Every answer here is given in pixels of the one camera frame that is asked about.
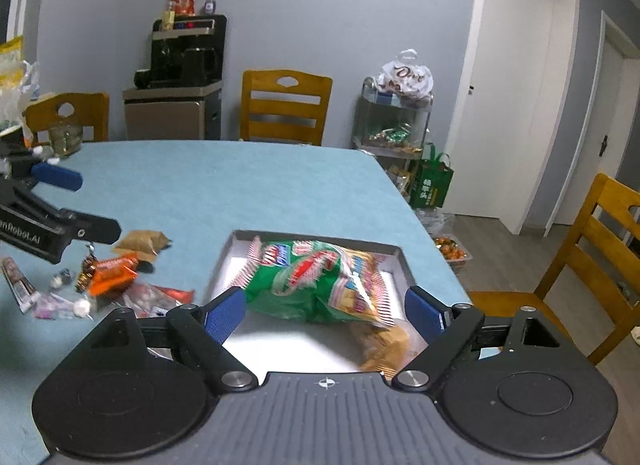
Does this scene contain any brown cake snack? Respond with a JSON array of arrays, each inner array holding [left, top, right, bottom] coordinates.
[[350, 321, 426, 379]]

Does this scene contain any small brown candy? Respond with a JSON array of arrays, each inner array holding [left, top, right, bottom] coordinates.
[[75, 254, 98, 293]]

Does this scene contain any long dark chocolate bar packet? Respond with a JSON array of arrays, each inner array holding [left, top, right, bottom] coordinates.
[[1, 257, 40, 313]]

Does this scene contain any pink white snack packet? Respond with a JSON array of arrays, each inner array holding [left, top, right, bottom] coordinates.
[[32, 294, 92, 320]]

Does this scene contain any green shrimp chips bag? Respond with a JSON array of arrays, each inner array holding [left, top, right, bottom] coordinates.
[[231, 237, 394, 327]]

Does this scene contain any orange square snack packet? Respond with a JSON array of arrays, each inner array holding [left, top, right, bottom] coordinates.
[[88, 253, 139, 297]]

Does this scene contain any brown gold snack packet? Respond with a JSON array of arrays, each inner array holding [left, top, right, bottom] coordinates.
[[112, 230, 171, 263]]

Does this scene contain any long orange snack bar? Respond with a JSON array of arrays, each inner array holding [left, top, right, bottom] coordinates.
[[119, 282, 194, 319]]

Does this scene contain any glass teapot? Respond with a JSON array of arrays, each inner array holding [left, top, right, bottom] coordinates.
[[48, 123, 84, 159]]

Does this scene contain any grey shallow box tray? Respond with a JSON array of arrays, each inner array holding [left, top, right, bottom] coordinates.
[[205, 231, 425, 378]]

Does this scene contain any wooden chair at left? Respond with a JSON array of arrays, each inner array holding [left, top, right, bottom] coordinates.
[[23, 92, 110, 142]]

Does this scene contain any wooden chair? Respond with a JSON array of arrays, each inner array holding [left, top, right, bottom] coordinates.
[[469, 173, 639, 364], [23, 92, 110, 142], [239, 69, 333, 147]]

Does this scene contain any yellow bag on left shelf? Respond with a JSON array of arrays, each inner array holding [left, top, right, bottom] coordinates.
[[0, 36, 25, 92]]

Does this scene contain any green tote bag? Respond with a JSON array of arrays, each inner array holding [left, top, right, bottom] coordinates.
[[409, 142, 454, 210]]

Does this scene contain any black water dispenser cabinet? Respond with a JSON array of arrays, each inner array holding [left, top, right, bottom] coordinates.
[[122, 14, 228, 140]]

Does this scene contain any wooden chair at right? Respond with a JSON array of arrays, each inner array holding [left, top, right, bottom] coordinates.
[[469, 173, 639, 364]]

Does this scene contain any metal snack trolley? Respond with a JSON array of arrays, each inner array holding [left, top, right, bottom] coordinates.
[[352, 77, 434, 161]]

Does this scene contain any wooden chair at far side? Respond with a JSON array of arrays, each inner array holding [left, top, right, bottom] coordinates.
[[239, 69, 333, 147]]

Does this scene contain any white plastic shopping bag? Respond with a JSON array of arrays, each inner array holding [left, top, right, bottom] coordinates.
[[375, 48, 434, 101]]

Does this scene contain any white door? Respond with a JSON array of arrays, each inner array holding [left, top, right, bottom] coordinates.
[[445, 0, 579, 234]]

